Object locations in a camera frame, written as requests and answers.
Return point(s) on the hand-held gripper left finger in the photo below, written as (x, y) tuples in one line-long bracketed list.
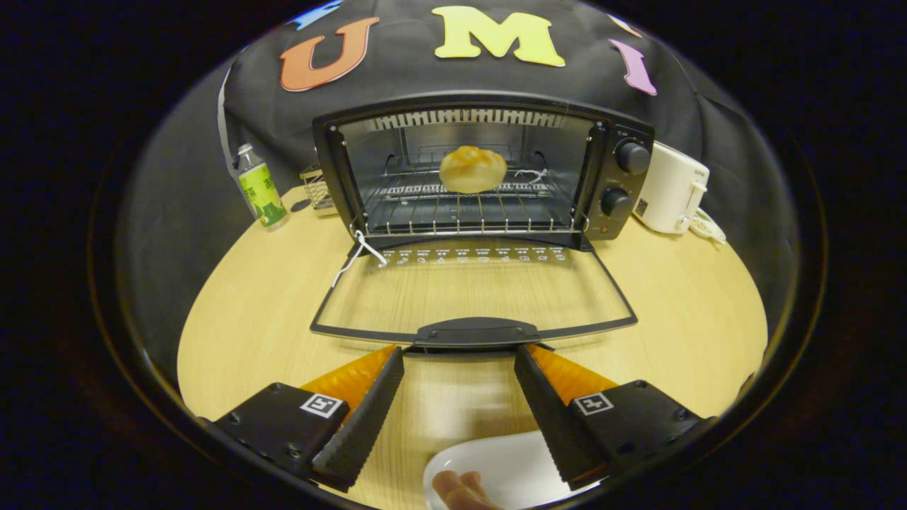
[(365, 425)]

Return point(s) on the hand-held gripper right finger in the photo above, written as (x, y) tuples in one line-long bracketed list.
[(556, 425)]

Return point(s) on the white plate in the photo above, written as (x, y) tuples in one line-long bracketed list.
[(503, 460)]

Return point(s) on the golden bread bun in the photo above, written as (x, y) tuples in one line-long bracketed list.
[(472, 170)]

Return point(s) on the black toaster oven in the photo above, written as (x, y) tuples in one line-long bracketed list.
[(468, 103)]

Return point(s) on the green label drink bottle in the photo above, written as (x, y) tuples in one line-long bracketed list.
[(261, 191)]

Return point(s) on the white electric kettle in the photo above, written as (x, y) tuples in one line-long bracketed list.
[(669, 188)]

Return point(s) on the black backdrop cloth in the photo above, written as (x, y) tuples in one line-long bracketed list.
[(425, 78)]

